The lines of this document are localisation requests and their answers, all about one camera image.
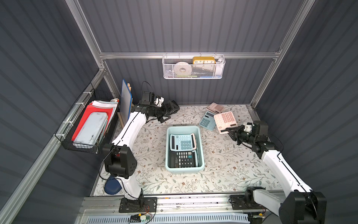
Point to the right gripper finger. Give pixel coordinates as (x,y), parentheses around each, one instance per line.
(235,137)
(234,129)

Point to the black calculator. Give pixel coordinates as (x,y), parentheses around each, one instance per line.
(186,159)
(173,107)

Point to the black wire side basket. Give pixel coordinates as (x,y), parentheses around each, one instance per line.
(65,133)

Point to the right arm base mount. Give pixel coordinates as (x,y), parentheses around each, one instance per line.
(239,202)

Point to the small circuit board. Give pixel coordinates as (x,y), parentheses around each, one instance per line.
(139,218)

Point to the white pencil case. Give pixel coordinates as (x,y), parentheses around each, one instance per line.
(92,131)

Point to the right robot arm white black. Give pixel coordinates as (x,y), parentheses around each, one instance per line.
(301,205)

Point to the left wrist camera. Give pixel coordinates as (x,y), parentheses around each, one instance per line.
(150,99)

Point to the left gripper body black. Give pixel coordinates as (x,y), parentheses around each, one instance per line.
(168,108)

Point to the white wire wall basket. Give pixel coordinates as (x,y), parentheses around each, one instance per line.
(199,71)

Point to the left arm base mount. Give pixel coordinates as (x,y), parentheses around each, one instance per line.
(142,205)

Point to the red folder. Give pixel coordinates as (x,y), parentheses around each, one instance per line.
(88,111)

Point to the white papers in basket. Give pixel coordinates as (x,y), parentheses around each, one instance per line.
(113,104)

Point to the pink calculator back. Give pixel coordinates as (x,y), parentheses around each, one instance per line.
(215,108)

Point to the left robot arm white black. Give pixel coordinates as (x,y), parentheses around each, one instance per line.
(120,161)

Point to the navy blue case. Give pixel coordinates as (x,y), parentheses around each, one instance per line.
(112,186)

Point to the yellow clock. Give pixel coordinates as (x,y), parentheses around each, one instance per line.
(204,60)

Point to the blue framed whiteboard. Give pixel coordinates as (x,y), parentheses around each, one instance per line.
(125,98)

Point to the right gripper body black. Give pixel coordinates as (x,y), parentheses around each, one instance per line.
(238,134)

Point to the mint green storage box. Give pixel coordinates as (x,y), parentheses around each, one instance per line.
(186,130)

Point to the white tape roll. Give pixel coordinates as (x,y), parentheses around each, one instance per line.
(182,69)

